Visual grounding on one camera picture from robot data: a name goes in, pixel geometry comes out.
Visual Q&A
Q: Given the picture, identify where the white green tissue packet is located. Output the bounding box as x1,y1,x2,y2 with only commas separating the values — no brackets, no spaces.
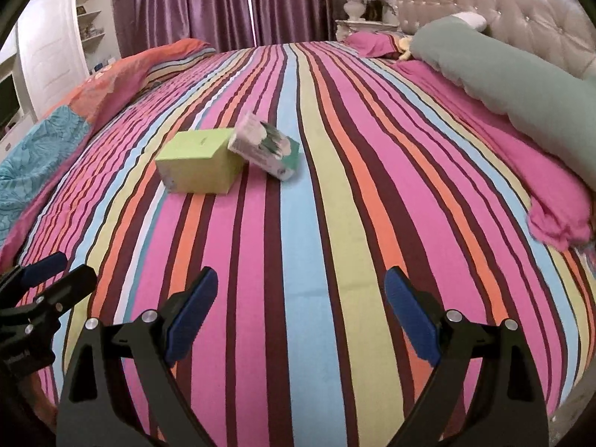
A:
227,112,303,182

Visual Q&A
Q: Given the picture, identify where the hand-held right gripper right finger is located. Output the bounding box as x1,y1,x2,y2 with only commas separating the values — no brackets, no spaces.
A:
384,266,545,447

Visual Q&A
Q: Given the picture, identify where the white low desk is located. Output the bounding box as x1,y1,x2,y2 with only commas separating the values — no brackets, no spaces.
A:
0,116,37,159

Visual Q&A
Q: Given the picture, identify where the small green cardboard box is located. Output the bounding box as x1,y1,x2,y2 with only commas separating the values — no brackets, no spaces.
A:
155,127,245,195

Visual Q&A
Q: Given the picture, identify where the cream studded bed frame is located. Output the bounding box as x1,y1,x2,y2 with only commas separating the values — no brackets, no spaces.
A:
549,363,596,434

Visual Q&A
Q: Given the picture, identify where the white open shelf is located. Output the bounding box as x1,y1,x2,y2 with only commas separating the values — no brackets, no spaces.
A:
74,0,119,75

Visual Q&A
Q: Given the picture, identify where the orange and teal quilt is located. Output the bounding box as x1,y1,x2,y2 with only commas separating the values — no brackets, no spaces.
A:
0,38,217,261

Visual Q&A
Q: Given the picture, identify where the black monitor screen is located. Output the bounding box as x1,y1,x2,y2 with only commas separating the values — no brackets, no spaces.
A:
0,77,22,126

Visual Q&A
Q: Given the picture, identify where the white nightstand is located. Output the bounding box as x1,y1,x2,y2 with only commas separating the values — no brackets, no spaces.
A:
335,19,401,42

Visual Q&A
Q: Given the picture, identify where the white wall cabinet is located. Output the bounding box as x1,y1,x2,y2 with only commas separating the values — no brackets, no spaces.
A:
0,47,20,82

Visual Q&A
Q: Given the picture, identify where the white wardrobe door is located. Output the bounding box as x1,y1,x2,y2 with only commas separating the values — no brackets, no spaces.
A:
19,0,89,119

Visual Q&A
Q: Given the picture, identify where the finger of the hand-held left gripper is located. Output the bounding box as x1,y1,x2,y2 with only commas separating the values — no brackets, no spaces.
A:
14,264,98,331
0,251,69,309

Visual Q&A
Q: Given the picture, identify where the pink pillow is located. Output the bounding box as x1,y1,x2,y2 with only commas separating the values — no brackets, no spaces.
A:
345,30,406,59

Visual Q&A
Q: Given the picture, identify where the long green pillow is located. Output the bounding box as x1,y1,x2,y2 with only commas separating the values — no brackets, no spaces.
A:
410,15,596,173

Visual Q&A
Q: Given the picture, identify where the white pillow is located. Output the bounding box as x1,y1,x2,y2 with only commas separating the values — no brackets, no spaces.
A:
454,10,487,29

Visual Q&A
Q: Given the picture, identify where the pink blanket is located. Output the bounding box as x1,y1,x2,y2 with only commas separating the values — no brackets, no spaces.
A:
396,58,593,252

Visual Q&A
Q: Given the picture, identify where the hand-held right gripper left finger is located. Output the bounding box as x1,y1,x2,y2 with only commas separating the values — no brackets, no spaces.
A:
56,266,219,447

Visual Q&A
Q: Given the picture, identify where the purple curtain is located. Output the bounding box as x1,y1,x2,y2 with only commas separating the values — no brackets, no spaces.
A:
112,0,336,57

